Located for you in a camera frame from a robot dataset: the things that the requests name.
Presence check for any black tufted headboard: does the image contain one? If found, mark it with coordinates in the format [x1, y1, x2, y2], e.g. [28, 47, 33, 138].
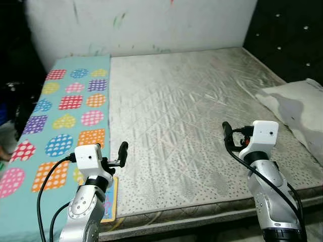
[242, 0, 323, 89]

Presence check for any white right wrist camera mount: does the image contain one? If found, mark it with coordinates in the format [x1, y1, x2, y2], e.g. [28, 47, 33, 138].
[240, 121, 280, 159]

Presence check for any blue children's board book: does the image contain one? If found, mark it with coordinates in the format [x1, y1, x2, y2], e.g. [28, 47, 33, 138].
[98, 175, 120, 223]

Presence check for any teal polka pattern blanket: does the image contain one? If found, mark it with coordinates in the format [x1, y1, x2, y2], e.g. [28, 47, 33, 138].
[0, 54, 112, 242]

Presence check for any grey patterned mattress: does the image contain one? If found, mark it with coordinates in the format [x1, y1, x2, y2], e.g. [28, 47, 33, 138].
[98, 47, 323, 235]

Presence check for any white printed pillow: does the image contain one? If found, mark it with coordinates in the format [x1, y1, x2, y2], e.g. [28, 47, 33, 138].
[255, 78, 323, 164]

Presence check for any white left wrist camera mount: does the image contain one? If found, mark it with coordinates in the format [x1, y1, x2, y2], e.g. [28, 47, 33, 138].
[75, 144, 113, 182]

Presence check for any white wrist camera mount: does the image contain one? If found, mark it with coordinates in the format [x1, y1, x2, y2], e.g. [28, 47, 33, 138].
[75, 144, 113, 182]
[240, 121, 280, 159]

